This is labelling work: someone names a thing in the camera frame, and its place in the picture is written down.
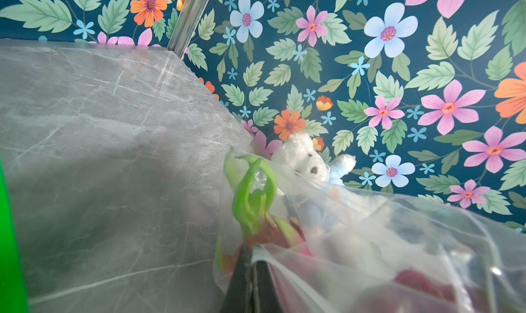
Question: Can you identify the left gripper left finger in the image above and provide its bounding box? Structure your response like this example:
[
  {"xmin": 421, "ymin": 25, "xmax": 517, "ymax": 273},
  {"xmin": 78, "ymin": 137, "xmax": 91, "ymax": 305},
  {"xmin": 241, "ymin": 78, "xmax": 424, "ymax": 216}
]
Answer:
[{"xmin": 220, "ymin": 245, "xmax": 253, "ymax": 313}]

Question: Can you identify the clear zip-top bag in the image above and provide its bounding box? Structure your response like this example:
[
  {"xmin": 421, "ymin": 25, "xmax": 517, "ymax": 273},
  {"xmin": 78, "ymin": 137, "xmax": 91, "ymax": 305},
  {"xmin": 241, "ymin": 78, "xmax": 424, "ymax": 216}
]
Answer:
[{"xmin": 211, "ymin": 146, "xmax": 526, "ymax": 313}]

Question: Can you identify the white teddy bear blue shirt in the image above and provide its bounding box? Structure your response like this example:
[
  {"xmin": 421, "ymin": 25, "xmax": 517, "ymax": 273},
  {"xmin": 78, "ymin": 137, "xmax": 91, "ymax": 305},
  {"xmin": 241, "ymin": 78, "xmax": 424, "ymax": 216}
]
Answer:
[{"xmin": 271, "ymin": 133, "xmax": 356, "ymax": 231}]

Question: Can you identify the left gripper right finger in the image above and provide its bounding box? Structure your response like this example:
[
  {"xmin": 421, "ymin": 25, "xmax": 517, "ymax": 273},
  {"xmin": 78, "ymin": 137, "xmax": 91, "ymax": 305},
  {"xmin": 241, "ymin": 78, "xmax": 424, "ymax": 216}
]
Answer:
[{"xmin": 251, "ymin": 261, "xmax": 283, "ymax": 313}]

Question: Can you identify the pink dragon fruit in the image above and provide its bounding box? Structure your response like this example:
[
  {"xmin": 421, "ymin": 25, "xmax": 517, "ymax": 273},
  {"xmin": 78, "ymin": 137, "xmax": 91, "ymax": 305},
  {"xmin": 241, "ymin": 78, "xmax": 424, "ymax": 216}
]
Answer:
[{"xmin": 213, "ymin": 148, "xmax": 494, "ymax": 313}]

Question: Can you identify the green plastic basket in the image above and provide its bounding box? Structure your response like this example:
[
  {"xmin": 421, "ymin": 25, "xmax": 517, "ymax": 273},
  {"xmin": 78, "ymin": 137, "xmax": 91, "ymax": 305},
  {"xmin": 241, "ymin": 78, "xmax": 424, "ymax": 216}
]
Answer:
[{"xmin": 1, "ymin": 169, "xmax": 29, "ymax": 313}]

